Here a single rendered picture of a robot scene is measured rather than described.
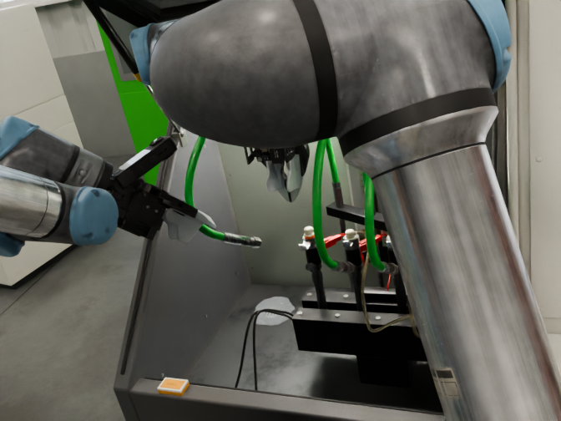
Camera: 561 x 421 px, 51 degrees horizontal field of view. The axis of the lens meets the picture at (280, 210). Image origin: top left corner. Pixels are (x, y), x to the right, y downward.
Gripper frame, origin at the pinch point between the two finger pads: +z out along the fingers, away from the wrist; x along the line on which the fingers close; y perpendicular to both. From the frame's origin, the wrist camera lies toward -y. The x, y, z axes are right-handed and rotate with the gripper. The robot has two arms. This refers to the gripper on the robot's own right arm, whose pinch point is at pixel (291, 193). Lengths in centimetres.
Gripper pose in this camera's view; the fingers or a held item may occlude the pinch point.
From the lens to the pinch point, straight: 103.8
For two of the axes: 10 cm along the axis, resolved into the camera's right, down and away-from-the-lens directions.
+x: 9.2, -0.1, -3.9
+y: -3.4, 4.6, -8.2
